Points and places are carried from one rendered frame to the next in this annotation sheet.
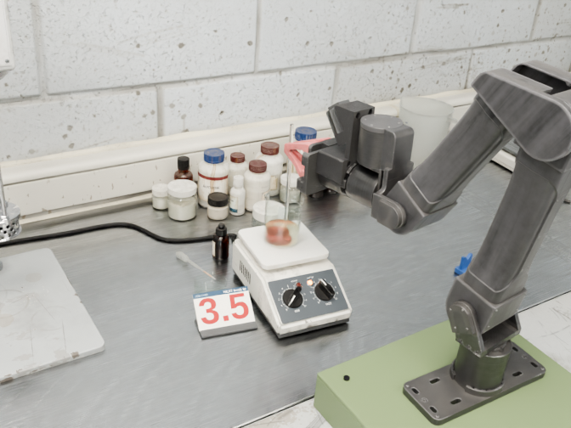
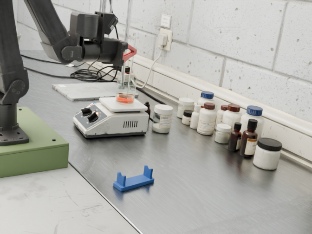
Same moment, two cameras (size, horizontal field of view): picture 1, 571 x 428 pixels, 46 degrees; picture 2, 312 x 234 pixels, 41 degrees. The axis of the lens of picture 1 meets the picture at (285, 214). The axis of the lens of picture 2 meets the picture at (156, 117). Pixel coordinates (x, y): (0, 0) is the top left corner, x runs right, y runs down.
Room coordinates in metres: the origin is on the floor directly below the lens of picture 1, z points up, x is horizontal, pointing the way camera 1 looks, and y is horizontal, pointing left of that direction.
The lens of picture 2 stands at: (1.01, -1.25, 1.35)
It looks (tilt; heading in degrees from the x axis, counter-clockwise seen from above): 18 degrees down; 88
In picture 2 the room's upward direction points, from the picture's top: 7 degrees clockwise
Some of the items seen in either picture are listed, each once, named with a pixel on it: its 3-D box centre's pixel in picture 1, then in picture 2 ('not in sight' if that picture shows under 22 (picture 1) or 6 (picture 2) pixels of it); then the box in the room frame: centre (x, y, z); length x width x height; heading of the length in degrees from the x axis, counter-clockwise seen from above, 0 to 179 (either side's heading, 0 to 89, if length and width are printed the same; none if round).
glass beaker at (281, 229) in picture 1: (283, 220); (125, 90); (0.96, 0.00, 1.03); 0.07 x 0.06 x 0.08; 42
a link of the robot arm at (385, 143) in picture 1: (392, 169); (75, 35); (0.82, -0.14, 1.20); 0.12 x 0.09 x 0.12; 41
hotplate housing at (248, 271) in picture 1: (287, 273); (113, 117); (0.93, -0.01, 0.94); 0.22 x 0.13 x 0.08; 27
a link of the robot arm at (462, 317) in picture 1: (485, 318); (6, 88); (0.68, -0.26, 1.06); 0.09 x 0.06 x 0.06; 131
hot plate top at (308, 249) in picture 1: (282, 243); (122, 104); (0.96, 0.00, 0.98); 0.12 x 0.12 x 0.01; 27
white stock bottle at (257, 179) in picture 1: (257, 184); (207, 118); (1.23, 0.06, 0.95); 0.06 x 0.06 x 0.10
